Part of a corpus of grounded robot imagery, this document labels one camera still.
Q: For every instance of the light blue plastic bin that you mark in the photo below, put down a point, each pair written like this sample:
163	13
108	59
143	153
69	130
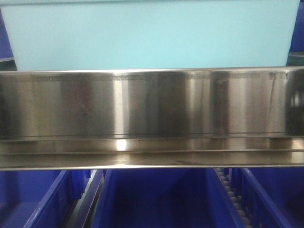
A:
122	34

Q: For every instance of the dark blue center bin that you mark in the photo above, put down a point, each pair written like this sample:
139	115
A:
164	198

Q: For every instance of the dark blue bin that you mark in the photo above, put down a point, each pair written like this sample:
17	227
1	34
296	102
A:
270	197
297	43
39	199
164	198
5	48

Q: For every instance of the white roller track right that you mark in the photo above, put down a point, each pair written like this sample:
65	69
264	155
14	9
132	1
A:
234	201

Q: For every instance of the dark blue upper left bin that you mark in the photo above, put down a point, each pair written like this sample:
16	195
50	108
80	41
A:
5	48

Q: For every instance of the dark blue upper right bin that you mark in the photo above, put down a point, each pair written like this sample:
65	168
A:
297	43

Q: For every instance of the stainless steel shelf rail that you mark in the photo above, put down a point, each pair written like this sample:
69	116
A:
151	118

